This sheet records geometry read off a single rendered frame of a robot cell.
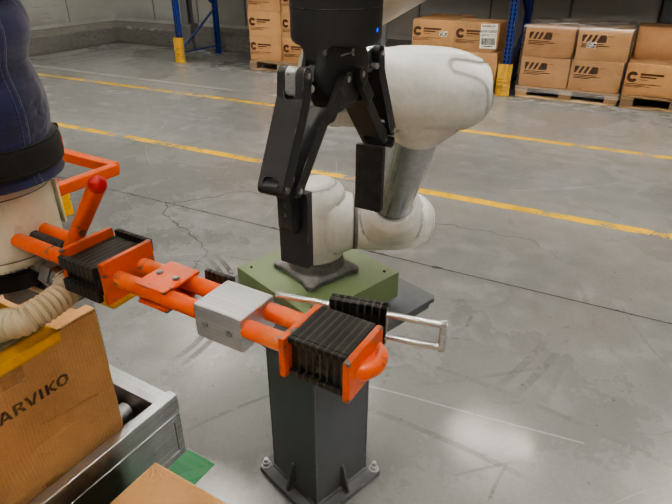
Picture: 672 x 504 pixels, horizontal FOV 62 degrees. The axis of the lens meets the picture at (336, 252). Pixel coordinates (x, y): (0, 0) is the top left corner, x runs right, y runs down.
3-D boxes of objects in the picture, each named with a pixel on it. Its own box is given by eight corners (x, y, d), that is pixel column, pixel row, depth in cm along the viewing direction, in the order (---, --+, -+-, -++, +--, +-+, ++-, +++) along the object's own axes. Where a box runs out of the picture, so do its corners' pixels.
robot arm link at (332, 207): (289, 237, 165) (286, 167, 154) (350, 238, 165) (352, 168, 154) (285, 266, 151) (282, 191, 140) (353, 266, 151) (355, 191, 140)
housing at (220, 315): (194, 336, 65) (190, 304, 63) (232, 308, 71) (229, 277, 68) (241, 355, 62) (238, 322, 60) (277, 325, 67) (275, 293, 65)
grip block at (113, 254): (62, 290, 74) (51, 251, 71) (121, 260, 82) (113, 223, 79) (104, 309, 70) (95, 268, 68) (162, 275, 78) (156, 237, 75)
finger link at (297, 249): (312, 191, 46) (307, 194, 45) (313, 265, 49) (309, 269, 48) (281, 184, 47) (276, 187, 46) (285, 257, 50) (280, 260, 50)
